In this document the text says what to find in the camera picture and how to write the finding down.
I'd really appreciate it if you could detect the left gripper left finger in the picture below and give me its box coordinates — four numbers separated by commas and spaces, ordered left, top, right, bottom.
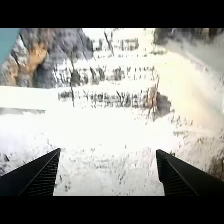
0, 148, 62, 197

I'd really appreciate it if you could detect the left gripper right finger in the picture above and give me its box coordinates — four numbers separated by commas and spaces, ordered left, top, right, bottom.
155, 148, 224, 197

